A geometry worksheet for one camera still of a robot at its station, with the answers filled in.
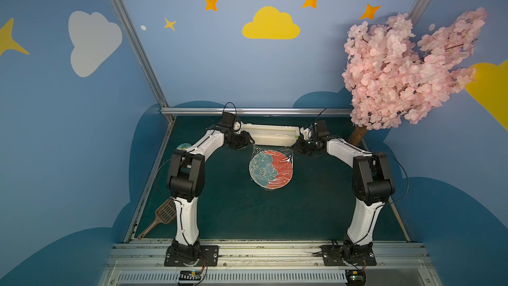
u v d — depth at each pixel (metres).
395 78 0.66
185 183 0.54
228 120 0.80
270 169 0.98
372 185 0.53
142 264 0.74
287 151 0.99
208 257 0.75
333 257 0.74
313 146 0.84
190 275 0.73
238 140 0.87
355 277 0.73
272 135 1.04
